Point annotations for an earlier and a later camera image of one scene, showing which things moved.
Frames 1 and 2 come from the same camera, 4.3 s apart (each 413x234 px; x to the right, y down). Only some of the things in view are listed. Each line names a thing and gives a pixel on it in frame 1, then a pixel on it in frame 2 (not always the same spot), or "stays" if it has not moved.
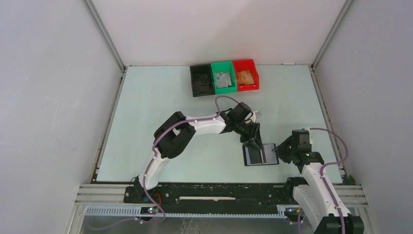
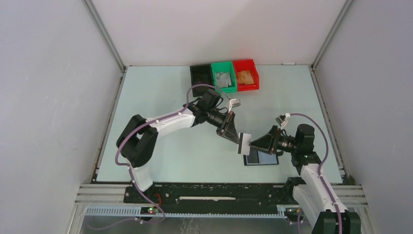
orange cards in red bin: x=245 y=77 stays
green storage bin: x=224 y=76 stays
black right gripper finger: x=284 y=147 -> x=265 y=142
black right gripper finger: x=284 y=156 -> x=263 y=145
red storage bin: x=245 y=65 stays
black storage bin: x=202 y=80 stays
